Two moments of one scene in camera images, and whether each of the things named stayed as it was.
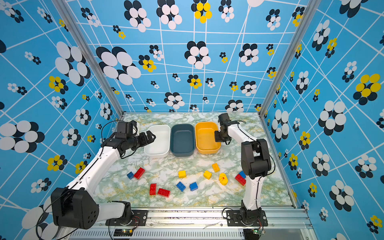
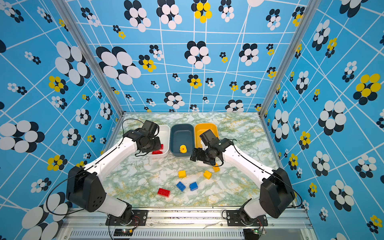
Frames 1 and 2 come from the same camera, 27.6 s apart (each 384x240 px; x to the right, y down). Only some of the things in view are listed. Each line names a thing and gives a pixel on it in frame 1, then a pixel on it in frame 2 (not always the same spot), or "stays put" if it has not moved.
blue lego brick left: [181, 186] stays put
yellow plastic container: [205, 138] stays put
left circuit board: [124, 232] stays put
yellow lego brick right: [207, 174] stays put
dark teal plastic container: [182, 140] stays put
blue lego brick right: [193, 186] stays put
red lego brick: [139, 173] -> [157, 152]
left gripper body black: [134, 142] -> [154, 144]
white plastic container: [160, 147] stays put
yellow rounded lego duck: [223, 179] -> [183, 149]
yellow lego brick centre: [182, 174] stays put
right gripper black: [217, 139] -> [199, 157]
